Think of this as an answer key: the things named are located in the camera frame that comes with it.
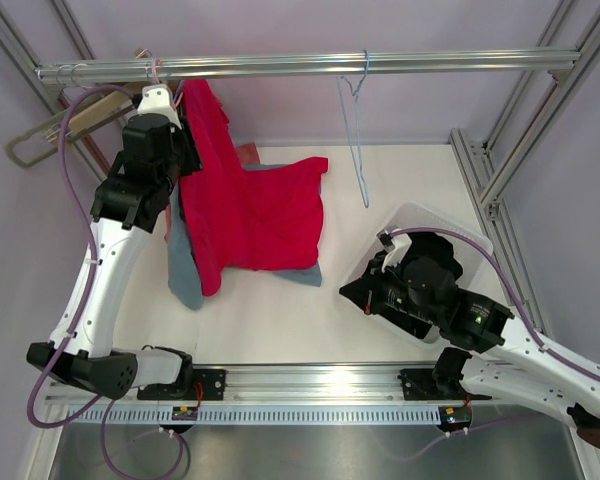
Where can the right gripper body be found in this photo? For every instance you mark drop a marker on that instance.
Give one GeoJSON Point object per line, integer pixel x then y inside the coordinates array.
{"type": "Point", "coordinates": [372, 288]}

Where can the black t shirt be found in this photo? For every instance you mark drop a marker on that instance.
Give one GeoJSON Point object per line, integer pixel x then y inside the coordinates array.
{"type": "Point", "coordinates": [437, 248]}

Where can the light blue wire hanger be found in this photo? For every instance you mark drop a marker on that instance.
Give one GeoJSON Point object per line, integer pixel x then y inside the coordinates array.
{"type": "Point", "coordinates": [349, 95]}

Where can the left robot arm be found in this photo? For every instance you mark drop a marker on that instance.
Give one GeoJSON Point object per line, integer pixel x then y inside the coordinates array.
{"type": "Point", "coordinates": [157, 150]}

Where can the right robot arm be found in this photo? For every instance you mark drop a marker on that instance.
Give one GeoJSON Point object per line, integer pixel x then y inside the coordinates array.
{"type": "Point", "coordinates": [492, 351]}

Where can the red t shirt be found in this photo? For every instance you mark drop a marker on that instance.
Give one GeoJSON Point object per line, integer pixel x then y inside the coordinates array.
{"type": "Point", "coordinates": [264, 219]}

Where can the grey t shirt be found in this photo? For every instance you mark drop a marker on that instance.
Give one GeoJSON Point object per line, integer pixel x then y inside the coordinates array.
{"type": "Point", "coordinates": [183, 279]}

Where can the tan wooden clip hanger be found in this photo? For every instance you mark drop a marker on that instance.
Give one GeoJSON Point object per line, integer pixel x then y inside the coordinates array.
{"type": "Point", "coordinates": [86, 119]}

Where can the pink hanger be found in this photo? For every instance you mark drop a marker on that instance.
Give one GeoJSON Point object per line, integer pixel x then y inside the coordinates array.
{"type": "Point", "coordinates": [158, 78]}

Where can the olive green hanger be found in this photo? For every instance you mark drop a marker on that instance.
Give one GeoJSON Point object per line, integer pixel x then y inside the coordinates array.
{"type": "Point", "coordinates": [31, 148]}

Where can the dusty pink garment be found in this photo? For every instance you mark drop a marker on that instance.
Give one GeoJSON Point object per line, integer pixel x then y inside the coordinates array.
{"type": "Point", "coordinates": [248, 156]}

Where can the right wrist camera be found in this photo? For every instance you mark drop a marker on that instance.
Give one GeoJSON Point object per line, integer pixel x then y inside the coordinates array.
{"type": "Point", "coordinates": [395, 245]}

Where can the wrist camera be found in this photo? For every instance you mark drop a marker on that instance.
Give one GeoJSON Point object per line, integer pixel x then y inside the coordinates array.
{"type": "Point", "coordinates": [395, 245]}
{"type": "Point", "coordinates": [158, 99]}

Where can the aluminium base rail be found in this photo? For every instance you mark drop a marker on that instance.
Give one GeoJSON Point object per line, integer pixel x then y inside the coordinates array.
{"type": "Point", "coordinates": [303, 383]}

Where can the white slotted cable duct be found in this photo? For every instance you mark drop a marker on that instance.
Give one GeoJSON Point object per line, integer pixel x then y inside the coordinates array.
{"type": "Point", "coordinates": [262, 415]}

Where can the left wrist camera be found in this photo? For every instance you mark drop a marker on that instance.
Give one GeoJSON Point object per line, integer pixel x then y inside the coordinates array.
{"type": "Point", "coordinates": [158, 99]}

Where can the aluminium hanging rail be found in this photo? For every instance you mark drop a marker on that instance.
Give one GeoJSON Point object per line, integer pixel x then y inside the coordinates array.
{"type": "Point", "coordinates": [87, 72]}

